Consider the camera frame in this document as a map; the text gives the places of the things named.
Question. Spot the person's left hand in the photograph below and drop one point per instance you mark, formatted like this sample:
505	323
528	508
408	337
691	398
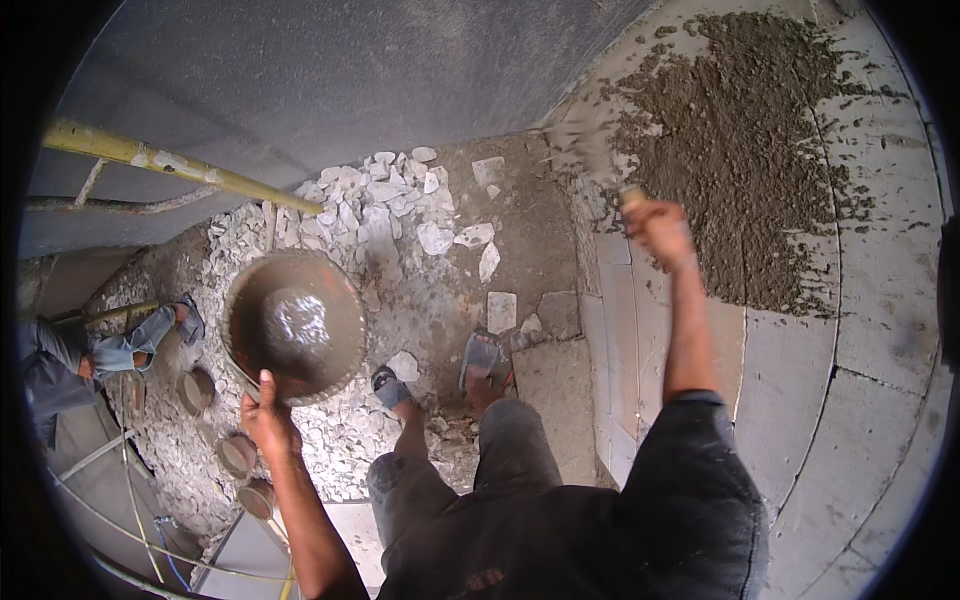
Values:
268	427

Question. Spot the yellow scaffold pipe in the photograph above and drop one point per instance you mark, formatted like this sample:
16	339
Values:
176	162

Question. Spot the empty metal mortar pan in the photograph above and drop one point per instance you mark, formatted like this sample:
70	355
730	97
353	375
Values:
195	390
257	499
237	454

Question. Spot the grey metal pipe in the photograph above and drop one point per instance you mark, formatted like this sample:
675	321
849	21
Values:
112	204

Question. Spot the metal pan with wet mortar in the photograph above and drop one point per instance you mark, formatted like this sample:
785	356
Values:
296	326

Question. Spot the person's body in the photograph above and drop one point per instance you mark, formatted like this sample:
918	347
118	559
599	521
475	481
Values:
585	532

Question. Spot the person's right hand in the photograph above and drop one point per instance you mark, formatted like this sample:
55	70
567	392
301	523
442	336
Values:
661	232

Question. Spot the grey concrete slab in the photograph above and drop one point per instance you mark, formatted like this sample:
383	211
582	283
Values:
556	409

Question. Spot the white broken tile piece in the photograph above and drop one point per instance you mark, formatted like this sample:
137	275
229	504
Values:
475	235
435	238
488	171
502	311

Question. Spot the yellow wooden stick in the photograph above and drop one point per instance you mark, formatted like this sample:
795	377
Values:
120	312

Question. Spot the white metal rod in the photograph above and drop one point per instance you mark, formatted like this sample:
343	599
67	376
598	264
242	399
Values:
96	454

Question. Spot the grey mortar patch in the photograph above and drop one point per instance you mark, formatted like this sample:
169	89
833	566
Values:
739	150

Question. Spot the person's legs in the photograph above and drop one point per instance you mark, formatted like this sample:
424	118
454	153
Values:
457	442

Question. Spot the heap of white rubble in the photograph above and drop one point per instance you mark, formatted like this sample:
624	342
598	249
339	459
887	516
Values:
352	247

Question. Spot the grey stone block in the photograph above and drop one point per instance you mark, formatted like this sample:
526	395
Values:
559	313

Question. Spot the person's right fingers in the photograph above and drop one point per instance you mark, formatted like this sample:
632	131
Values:
646	214

